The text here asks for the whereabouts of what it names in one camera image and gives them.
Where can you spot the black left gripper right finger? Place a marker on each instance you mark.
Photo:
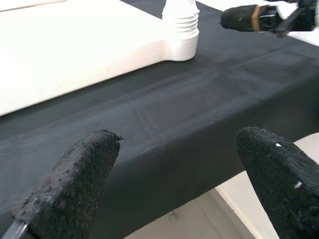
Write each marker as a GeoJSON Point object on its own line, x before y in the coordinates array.
{"type": "Point", "coordinates": [281, 186]}

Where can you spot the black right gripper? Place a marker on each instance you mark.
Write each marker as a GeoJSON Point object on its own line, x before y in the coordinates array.
{"type": "Point", "coordinates": [306, 15]}

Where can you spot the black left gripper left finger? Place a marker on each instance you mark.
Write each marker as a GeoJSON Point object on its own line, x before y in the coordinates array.
{"type": "Point", "coordinates": [67, 189]}

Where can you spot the white plastic table leg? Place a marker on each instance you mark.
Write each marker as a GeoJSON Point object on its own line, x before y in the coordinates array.
{"type": "Point", "coordinates": [179, 15]}

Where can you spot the yellow rubber band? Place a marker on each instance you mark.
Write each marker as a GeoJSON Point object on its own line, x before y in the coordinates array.
{"type": "Point", "coordinates": [256, 18]}

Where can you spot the black tablecloth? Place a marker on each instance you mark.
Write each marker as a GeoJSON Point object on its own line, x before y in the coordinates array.
{"type": "Point", "coordinates": [174, 99]}

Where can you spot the white plastic table top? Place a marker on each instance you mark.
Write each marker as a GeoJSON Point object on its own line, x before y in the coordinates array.
{"type": "Point", "coordinates": [74, 49]}

